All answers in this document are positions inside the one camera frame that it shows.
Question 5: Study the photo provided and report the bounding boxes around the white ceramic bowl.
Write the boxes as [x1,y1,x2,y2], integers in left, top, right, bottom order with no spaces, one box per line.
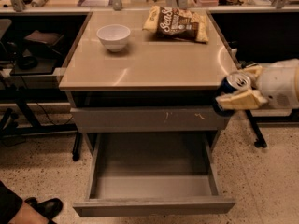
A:
[96,24,131,52]

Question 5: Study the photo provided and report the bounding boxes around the blue pepsi can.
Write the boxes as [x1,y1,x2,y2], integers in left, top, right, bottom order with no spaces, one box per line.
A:
[212,72,251,117]

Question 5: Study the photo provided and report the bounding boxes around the open grey middle drawer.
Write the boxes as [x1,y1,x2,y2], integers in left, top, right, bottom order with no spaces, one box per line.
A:
[73,132,235,217]

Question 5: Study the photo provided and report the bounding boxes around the person's leg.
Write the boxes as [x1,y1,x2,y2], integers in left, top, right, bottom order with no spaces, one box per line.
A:
[0,182,50,224]

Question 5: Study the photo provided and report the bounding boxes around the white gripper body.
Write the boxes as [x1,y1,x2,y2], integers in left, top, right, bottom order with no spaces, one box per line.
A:
[256,59,296,109]

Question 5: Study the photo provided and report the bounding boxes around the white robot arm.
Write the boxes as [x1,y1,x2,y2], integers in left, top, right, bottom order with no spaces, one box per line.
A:
[216,59,299,110]

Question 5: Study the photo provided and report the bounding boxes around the closed grey top drawer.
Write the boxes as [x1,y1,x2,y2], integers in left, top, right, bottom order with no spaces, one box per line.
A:
[71,106,229,133]

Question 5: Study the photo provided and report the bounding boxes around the black shoe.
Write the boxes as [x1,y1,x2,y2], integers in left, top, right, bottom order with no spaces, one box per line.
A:
[25,197,64,219]

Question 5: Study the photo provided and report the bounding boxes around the brown sea salt chip bag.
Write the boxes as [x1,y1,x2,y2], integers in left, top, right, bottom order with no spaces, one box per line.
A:
[143,6,208,43]

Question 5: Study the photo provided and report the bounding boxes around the grey drawer cabinet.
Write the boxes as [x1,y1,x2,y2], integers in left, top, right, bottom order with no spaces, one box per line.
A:
[58,10,248,154]

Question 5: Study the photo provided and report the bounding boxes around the small black adapter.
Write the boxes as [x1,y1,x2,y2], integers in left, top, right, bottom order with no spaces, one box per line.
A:
[241,61,258,69]

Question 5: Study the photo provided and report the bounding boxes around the black table leg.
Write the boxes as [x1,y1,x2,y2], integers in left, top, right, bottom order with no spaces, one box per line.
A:
[245,110,267,148]

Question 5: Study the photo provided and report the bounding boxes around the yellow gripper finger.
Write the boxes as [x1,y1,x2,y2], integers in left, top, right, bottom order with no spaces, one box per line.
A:
[216,90,267,110]
[241,65,263,80]

